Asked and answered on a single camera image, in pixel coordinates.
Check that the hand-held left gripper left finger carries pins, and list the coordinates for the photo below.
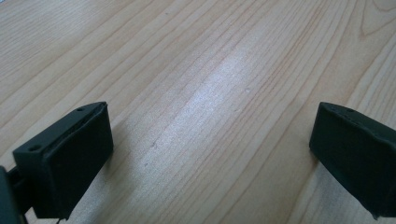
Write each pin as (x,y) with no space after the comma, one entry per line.
(65,158)

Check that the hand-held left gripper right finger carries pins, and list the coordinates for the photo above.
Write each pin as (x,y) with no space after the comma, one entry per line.
(358,149)

